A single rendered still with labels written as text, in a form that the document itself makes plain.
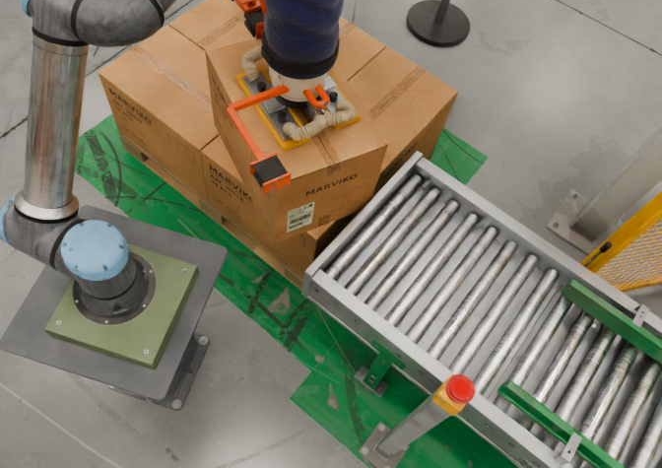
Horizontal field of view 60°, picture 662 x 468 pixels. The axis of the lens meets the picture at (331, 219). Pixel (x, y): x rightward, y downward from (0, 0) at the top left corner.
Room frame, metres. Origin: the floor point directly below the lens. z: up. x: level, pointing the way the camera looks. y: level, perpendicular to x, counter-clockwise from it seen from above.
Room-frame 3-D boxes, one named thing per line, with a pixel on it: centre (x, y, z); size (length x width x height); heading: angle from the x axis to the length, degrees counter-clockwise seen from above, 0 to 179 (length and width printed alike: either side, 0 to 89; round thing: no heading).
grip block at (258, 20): (1.45, 0.35, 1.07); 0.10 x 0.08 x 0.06; 131
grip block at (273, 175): (0.87, 0.19, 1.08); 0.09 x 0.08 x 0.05; 131
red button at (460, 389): (0.39, -0.39, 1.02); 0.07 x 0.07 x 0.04
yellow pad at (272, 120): (1.20, 0.26, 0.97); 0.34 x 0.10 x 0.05; 41
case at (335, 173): (1.28, 0.20, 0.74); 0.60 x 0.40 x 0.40; 36
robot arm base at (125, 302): (0.55, 0.58, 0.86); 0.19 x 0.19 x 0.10
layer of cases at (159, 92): (1.70, 0.32, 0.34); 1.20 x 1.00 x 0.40; 61
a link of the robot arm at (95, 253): (0.55, 0.58, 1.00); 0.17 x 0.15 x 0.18; 74
